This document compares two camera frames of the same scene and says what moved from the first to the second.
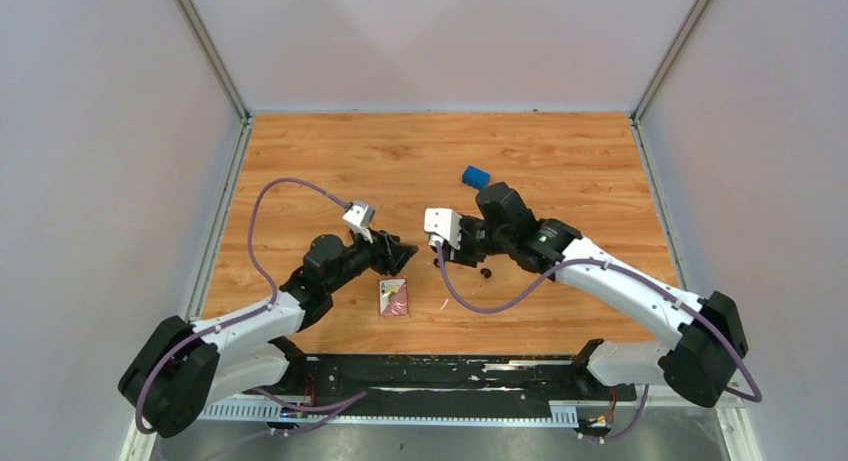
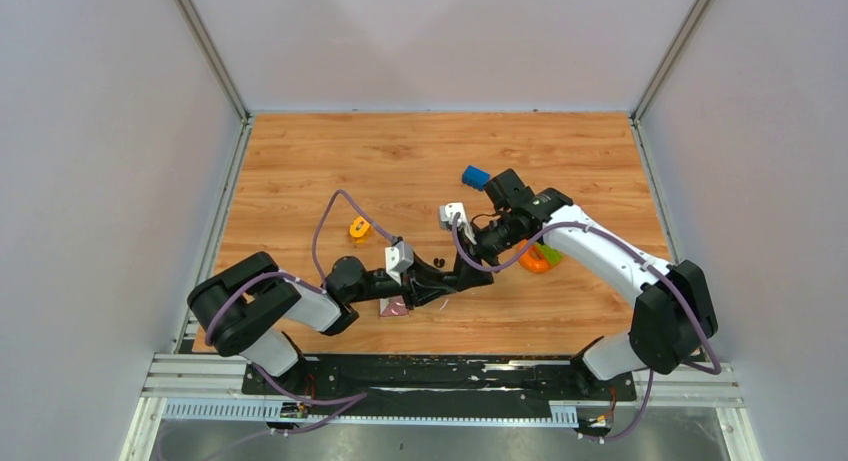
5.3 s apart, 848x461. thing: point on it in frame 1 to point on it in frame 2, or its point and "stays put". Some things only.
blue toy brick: x=476 y=177 stays put
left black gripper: x=386 y=247 to x=414 y=279
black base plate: x=472 y=378 stays put
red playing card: x=393 y=297 stays put
